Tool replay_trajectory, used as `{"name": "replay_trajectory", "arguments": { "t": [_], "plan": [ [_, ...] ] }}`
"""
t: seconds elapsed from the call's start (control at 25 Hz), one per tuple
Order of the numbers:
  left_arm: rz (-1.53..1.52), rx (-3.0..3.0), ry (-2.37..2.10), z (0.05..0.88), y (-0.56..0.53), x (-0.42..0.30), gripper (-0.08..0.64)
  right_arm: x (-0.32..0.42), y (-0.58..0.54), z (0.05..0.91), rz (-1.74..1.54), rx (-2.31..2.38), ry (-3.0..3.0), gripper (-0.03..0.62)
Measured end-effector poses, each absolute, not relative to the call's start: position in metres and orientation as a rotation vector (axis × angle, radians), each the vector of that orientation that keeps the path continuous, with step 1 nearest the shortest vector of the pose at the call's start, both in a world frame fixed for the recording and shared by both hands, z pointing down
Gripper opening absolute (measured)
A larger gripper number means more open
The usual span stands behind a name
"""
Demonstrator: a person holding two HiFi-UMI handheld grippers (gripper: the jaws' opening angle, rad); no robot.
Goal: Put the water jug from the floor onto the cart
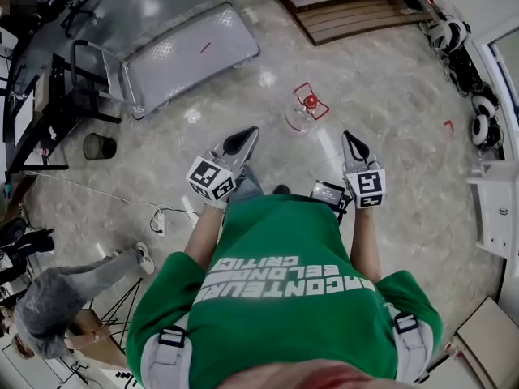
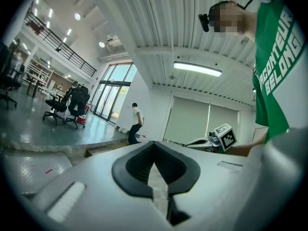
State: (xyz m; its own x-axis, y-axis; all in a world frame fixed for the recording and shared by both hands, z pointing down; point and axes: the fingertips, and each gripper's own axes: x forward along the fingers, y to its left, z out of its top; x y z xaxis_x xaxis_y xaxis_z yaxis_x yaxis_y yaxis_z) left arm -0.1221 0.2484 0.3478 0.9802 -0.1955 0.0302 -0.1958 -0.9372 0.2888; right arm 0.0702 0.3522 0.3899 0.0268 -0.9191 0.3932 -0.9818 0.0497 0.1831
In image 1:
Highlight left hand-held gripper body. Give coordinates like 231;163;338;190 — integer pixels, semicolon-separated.
185;148;244;202

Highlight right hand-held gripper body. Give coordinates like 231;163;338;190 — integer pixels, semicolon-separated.
343;158;386;210

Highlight clear jug with red cap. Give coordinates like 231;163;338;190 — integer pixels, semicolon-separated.
283;81;329;133

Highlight metal platform trolley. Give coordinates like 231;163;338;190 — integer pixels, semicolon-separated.
69;1;261;122

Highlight person's left forearm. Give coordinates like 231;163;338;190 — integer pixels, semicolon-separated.
184;205;225;267

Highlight person's right forearm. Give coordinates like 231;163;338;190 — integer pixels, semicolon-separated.
349;207;384;284

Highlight black equipment cart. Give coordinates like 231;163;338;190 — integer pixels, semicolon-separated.
2;53;122;174

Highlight person's blue jeans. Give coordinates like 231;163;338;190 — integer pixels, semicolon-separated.
226;164;264;207

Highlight white round headset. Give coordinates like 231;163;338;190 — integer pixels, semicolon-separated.
427;17;472;54
470;113;504;150
471;94;500;117

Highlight white cabinet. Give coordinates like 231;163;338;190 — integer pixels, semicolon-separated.
465;160;519;259

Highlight brown wooden slat platform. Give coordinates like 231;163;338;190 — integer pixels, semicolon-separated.
276;0;435;47

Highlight black tripod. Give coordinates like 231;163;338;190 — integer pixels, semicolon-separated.
100;276;144;342

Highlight person's green printed shirt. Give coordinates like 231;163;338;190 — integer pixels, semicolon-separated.
125;194;444;389

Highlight beige flat box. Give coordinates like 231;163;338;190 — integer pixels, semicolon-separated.
453;296;519;387

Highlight white sink basin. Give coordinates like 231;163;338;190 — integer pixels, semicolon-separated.
6;89;36;143

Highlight person's face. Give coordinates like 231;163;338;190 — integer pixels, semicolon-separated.
218;361;374;389

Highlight brown wooden board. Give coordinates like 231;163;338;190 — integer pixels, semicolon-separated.
68;309;127;368

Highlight black display recorder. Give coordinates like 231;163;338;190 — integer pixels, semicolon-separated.
310;180;350;225

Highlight white power strip with cable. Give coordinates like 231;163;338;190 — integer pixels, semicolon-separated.
24;170;202;237

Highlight black wire mesh bin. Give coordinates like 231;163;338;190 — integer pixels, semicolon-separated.
83;132;118;161

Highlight black cable tangle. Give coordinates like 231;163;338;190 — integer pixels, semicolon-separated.
441;46;500;96

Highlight grey harness shoulder strap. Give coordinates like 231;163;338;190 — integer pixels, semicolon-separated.
392;312;435;384
139;325;191;389

